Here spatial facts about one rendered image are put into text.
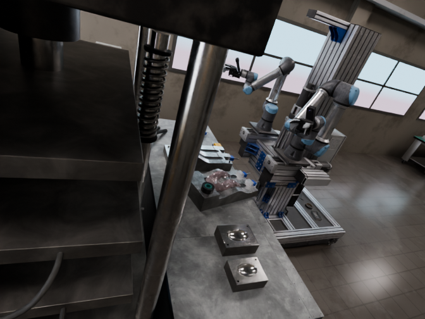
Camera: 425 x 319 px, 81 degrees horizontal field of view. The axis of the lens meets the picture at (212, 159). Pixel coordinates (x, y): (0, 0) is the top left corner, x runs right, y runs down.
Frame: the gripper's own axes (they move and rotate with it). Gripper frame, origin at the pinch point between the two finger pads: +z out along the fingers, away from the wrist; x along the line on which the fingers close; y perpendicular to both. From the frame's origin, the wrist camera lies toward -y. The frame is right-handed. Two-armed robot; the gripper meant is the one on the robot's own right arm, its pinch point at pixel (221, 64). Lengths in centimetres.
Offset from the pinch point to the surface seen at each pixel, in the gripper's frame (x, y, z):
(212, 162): -86, 46, -17
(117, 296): -204, 14, 3
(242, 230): -146, 39, -42
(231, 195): -118, 42, -34
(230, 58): 137, 30, -4
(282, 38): 174, -9, -68
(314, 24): 200, -35, -109
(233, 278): -175, 37, -39
